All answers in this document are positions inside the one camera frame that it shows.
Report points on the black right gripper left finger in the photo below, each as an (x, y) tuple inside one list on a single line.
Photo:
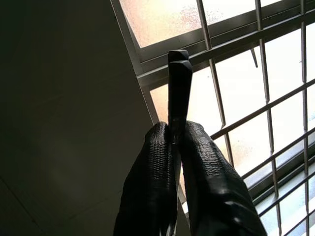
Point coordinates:
[(147, 184)]

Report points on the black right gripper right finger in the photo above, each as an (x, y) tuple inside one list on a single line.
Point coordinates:
[(211, 191)]

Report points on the black utensil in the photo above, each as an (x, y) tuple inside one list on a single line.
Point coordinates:
[(178, 93)]

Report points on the metal window security grille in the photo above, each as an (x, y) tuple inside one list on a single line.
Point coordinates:
[(204, 24)]

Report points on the white window frame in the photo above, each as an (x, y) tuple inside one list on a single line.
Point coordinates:
[(124, 24)]

